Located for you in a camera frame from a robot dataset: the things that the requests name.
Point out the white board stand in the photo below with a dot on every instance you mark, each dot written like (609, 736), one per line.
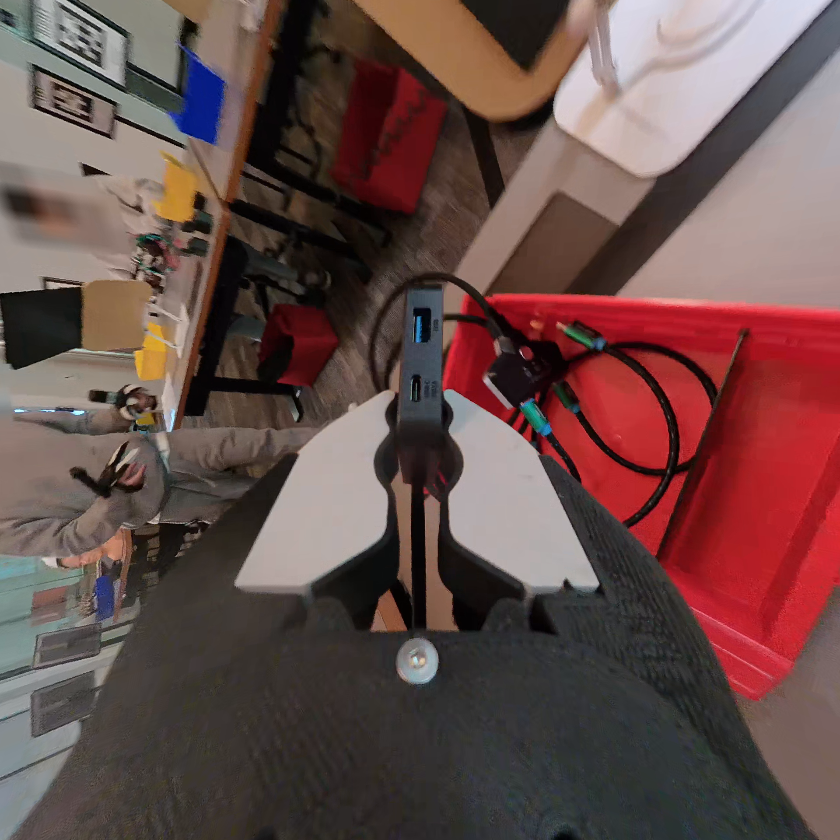
(656, 118)

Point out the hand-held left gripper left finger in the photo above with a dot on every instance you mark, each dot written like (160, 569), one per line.
(321, 505)

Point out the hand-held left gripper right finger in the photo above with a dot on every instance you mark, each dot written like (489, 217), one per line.
(518, 512)

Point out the wooden office desk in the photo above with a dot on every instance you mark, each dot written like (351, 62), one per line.
(223, 275)

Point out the framed marker poster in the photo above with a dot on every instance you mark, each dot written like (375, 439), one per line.
(72, 102)
(79, 39)

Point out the dark grey usb hub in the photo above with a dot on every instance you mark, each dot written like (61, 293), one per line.
(420, 367)

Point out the blue plastic bin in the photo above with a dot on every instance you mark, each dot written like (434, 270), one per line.
(200, 98)

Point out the red plastic bin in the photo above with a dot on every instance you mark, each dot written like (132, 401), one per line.
(774, 459)

